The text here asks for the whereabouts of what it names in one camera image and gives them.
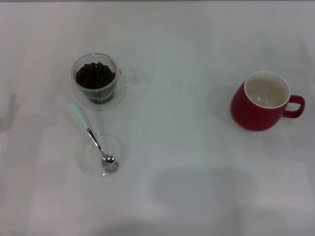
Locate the clear double-wall glass cup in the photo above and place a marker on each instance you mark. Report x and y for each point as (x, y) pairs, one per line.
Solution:
(85, 92)

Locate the red mug white inside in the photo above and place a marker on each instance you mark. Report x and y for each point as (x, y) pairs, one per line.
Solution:
(246, 115)

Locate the clear glass saucer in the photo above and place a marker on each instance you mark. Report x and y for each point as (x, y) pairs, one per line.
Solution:
(118, 102)

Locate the clear glass dish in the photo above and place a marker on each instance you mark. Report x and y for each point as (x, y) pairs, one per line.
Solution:
(113, 147)

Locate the dark coffee beans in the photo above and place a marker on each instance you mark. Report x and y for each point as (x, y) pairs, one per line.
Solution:
(94, 76)

